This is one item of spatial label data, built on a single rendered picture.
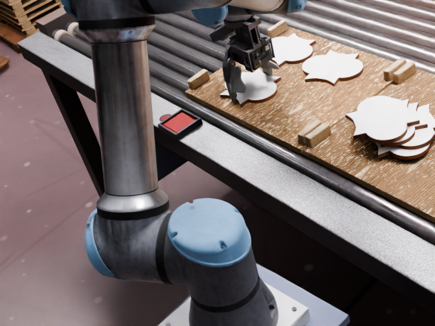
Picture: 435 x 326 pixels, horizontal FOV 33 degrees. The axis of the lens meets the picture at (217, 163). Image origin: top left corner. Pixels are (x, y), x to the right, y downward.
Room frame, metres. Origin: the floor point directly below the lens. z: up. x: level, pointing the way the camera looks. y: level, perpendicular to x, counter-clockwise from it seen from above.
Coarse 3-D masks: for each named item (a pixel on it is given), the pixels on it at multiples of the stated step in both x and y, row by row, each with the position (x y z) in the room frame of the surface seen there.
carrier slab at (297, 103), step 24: (336, 48) 1.52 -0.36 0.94; (216, 72) 1.58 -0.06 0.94; (288, 72) 1.48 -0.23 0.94; (192, 96) 1.51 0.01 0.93; (216, 96) 1.47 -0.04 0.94; (288, 96) 1.38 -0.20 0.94; (312, 96) 1.35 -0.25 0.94; (336, 96) 1.32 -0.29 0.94; (360, 96) 1.29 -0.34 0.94; (240, 120) 1.35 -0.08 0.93; (264, 120) 1.31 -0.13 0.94; (288, 120) 1.29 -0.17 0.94; (312, 120) 1.26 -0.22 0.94; (336, 120) 1.23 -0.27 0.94; (288, 144) 1.21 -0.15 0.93
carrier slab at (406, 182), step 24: (408, 96) 1.24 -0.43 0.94; (432, 96) 1.21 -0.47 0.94; (336, 144) 1.16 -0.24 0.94; (360, 144) 1.13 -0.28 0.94; (432, 144) 1.07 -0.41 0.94; (336, 168) 1.09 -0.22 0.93; (360, 168) 1.06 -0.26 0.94; (384, 168) 1.04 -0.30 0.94; (408, 168) 1.02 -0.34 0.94; (432, 168) 1.00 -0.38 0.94; (384, 192) 0.98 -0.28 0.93; (408, 192) 0.96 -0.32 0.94; (432, 192) 0.94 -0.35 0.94; (432, 216) 0.88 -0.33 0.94
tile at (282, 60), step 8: (272, 40) 1.63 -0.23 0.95; (280, 40) 1.62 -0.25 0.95; (288, 40) 1.61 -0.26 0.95; (296, 40) 1.59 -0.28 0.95; (304, 40) 1.58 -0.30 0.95; (312, 40) 1.57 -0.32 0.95; (280, 48) 1.58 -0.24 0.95; (288, 48) 1.57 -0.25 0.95; (296, 48) 1.56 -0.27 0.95; (304, 48) 1.55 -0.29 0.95; (312, 48) 1.54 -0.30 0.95; (280, 56) 1.54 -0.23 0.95; (288, 56) 1.53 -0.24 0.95; (296, 56) 1.52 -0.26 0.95; (304, 56) 1.51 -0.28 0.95; (280, 64) 1.51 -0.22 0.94
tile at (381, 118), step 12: (384, 96) 1.19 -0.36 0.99; (360, 108) 1.18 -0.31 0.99; (372, 108) 1.17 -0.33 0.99; (384, 108) 1.16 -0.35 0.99; (396, 108) 1.14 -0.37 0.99; (360, 120) 1.14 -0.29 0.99; (372, 120) 1.13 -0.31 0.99; (384, 120) 1.12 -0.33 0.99; (396, 120) 1.11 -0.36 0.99; (408, 120) 1.10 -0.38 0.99; (360, 132) 1.11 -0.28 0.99; (372, 132) 1.09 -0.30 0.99; (384, 132) 1.08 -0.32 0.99; (396, 132) 1.07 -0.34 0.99
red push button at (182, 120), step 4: (176, 116) 1.45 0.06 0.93; (180, 116) 1.44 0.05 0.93; (184, 116) 1.44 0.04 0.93; (188, 116) 1.43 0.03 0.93; (172, 120) 1.44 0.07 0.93; (176, 120) 1.43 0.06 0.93; (180, 120) 1.43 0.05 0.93; (184, 120) 1.42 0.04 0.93; (188, 120) 1.42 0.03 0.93; (192, 120) 1.41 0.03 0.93; (164, 124) 1.43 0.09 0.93; (168, 124) 1.43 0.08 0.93; (172, 124) 1.42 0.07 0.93; (176, 124) 1.42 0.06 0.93; (180, 124) 1.41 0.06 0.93; (184, 124) 1.41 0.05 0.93; (188, 124) 1.40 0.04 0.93; (168, 128) 1.41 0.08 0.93; (172, 128) 1.41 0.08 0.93; (176, 128) 1.40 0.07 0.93; (180, 128) 1.40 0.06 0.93; (176, 132) 1.39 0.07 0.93
